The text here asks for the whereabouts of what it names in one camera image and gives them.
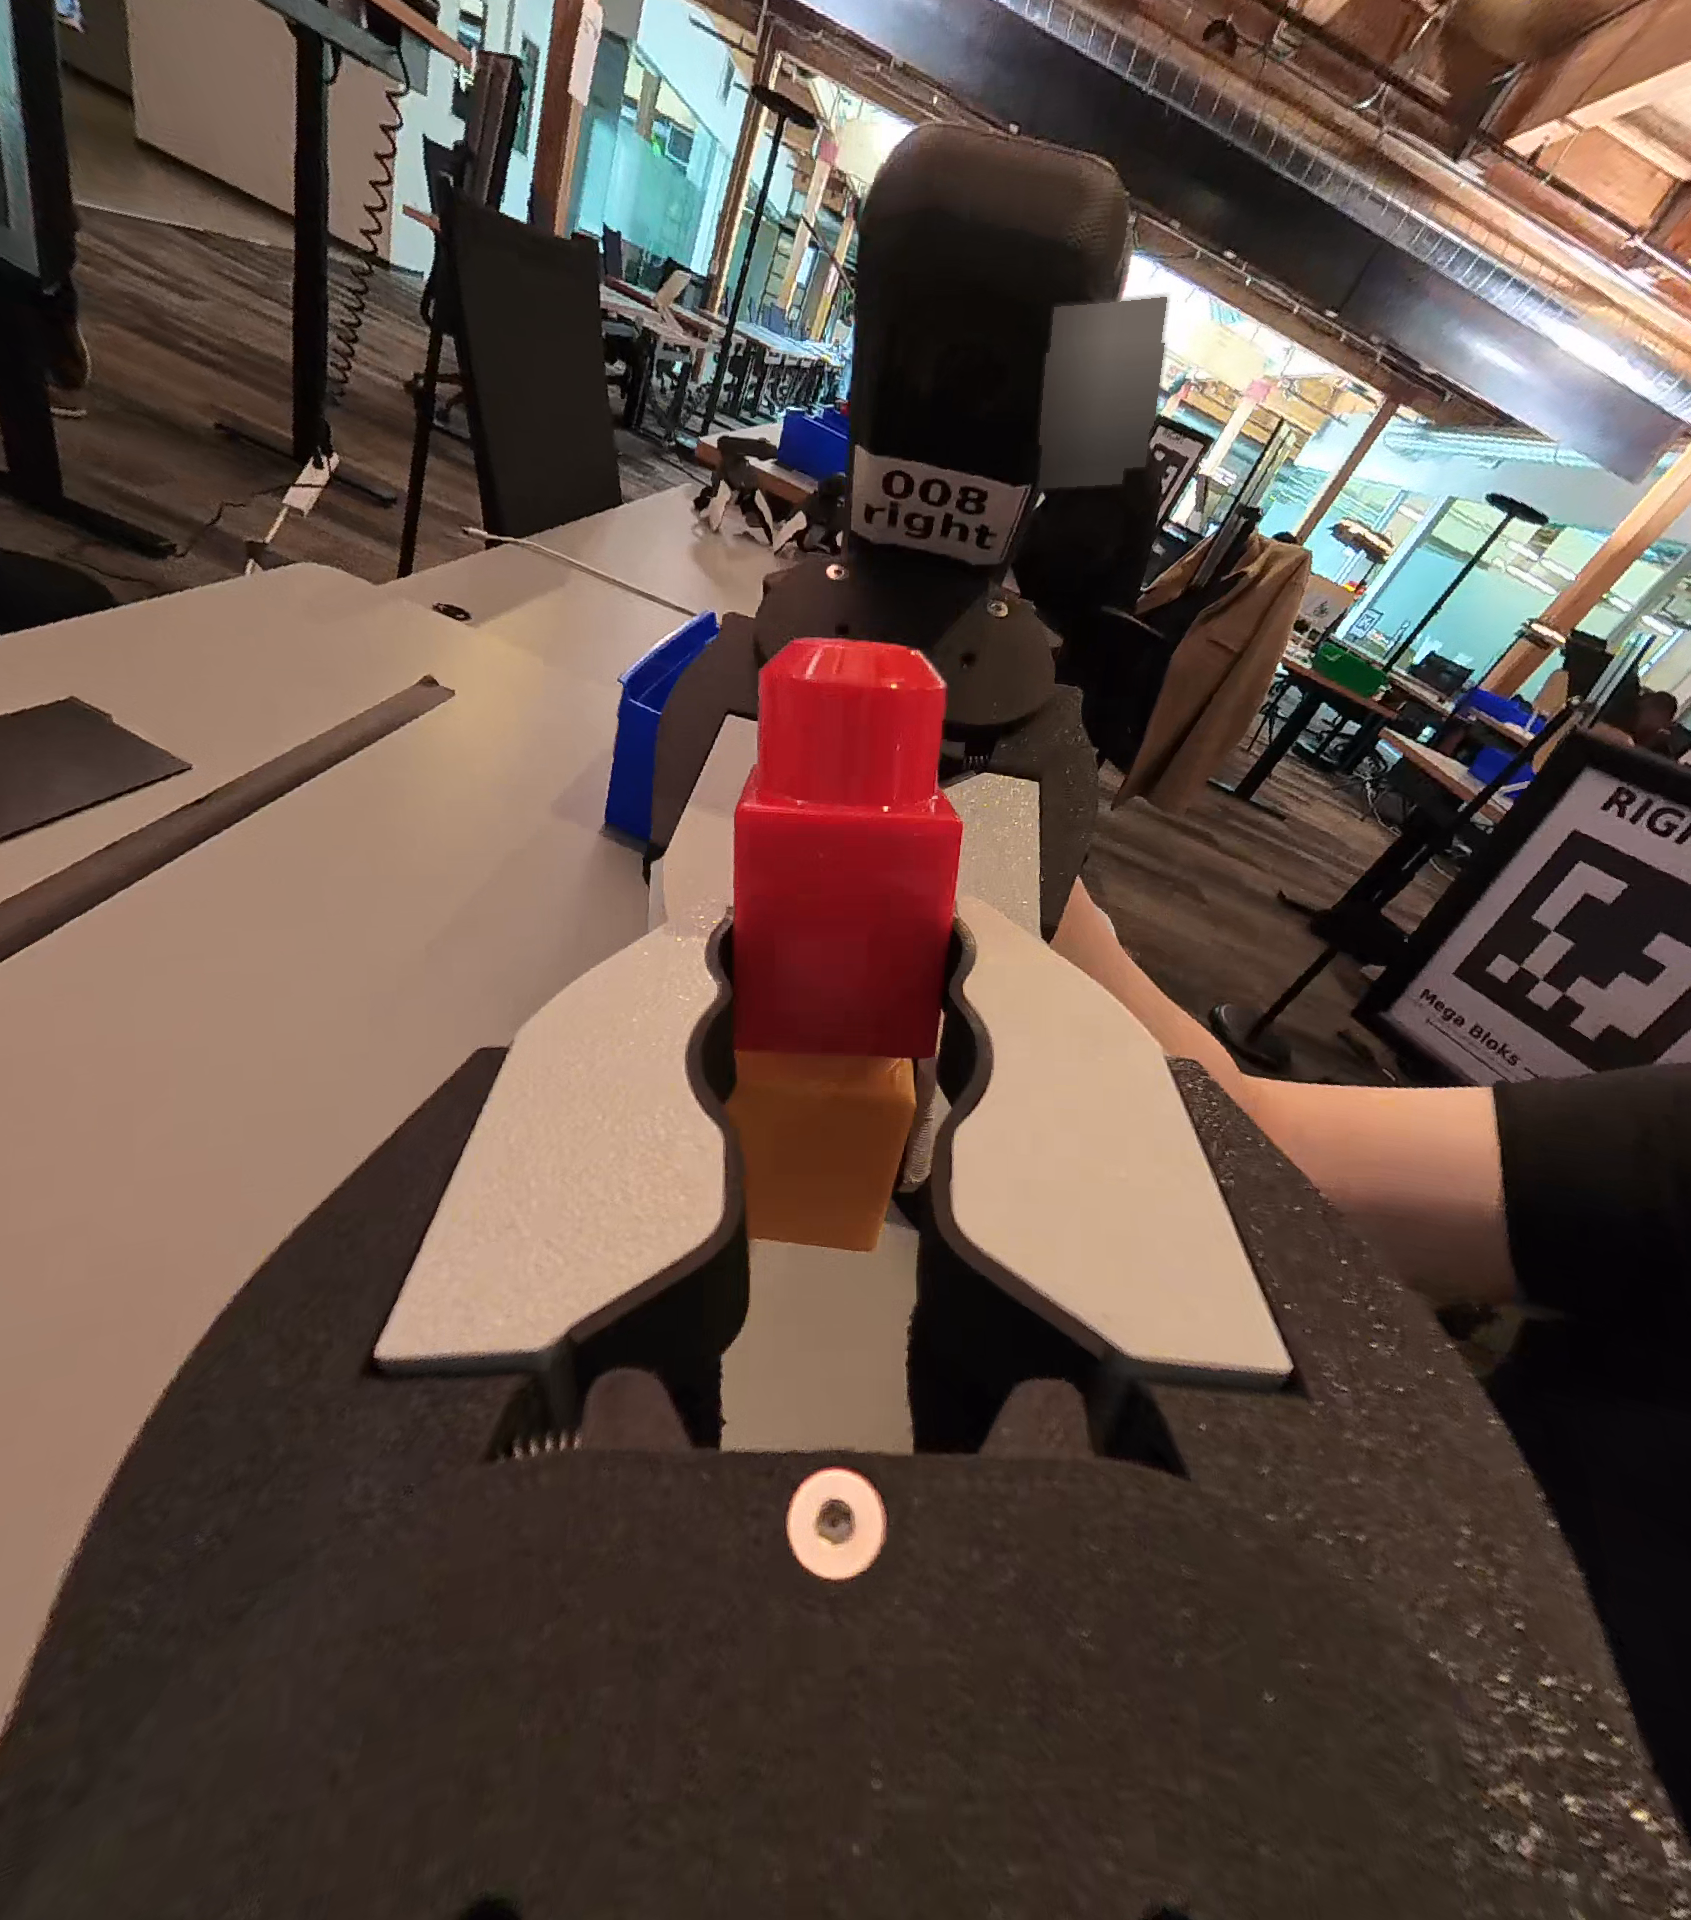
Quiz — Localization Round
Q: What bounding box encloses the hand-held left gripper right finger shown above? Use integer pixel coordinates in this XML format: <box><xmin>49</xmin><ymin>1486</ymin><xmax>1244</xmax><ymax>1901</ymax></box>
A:
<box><xmin>933</xmin><ymin>902</ymin><xmax>1300</xmax><ymax>1444</ymax></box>

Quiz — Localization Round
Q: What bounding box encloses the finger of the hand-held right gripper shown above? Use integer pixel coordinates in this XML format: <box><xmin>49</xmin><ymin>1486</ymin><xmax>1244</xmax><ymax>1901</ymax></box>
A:
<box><xmin>951</xmin><ymin>770</ymin><xmax>1045</xmax><ymax>939</ymax></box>
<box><xmin>649</xmin><ymin>785</ymin><xmax>740</xmax><ymax>939</ymax></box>

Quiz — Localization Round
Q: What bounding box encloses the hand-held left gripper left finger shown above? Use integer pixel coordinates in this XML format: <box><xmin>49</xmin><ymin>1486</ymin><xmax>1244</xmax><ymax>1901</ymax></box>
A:
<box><xmin>371</xmin><ymin>915</ymin><xmax>754</xmax><ymax>1441</ymax></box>

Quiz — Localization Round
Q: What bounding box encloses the blue plastic bin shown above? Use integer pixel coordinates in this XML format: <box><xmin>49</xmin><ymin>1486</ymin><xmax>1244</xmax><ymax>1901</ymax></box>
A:
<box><xmin>600</xmin><ymin>608</ymin><xmax>723</xmax><ymax>842</ymax></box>

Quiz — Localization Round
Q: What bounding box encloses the red toy block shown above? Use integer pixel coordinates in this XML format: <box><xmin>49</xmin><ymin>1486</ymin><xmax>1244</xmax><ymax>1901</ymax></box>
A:
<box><xmin>733</xmin><ymin>636</ymin><xmax>967</xmax><ymax>1058</ymax></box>

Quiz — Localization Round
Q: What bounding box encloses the orange toy block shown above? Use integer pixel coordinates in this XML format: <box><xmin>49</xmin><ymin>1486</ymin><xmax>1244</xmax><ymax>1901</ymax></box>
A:
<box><xmin>723</xmin><ymin>1050</ymin><xmax>923</xmax><ymax>1249</ymax></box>

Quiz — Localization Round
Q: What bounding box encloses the person's right forearm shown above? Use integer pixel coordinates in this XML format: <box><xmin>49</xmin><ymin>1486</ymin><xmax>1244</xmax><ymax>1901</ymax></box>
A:
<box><xmin>1052</xmin><ymin>878</ymin><xmax>1515</xmax><ymax>1306</ymax></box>

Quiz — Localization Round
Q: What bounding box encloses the tan coat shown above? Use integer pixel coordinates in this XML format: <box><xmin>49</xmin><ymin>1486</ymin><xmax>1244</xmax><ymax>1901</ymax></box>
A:
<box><xmin>1116</xmin><ymin>534</ymin><xmax>1316</xmax><ymax>812</ymax></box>

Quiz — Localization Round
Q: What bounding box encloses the black panel on easel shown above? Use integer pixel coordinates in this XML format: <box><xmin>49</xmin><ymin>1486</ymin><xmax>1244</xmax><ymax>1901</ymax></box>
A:
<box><xmin>431</xmin><ymin>186</ymin><xmax>626</xmax><ymax>578</ymax></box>

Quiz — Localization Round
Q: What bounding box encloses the framed marker sign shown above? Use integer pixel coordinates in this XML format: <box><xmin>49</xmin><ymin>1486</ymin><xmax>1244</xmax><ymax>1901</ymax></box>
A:
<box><xmin>1359</xmin><ymin>729</ymin><xmax>1691</xmax><ymax>1084</ymax></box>

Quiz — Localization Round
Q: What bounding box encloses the black standing desk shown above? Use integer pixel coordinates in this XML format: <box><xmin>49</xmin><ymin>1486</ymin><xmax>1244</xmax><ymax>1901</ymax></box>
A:
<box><xmin>215</xmin><ymin>0</ymin><xmax>475</xmax><ymax>508</ymax></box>

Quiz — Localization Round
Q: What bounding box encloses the black rubber mat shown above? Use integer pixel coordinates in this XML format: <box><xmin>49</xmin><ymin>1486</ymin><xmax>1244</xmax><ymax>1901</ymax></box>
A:
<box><xmin>0</xmin><ymin>694</ymin><xmax>194</xmax><ymax>891</ymax></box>

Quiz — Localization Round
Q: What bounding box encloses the black coiled cable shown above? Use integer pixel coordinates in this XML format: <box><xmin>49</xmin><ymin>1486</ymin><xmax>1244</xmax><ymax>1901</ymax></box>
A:
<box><xmin>336</xmin><ymin>74</ymin><xmax>411</xmax><ymax>363</ymax></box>

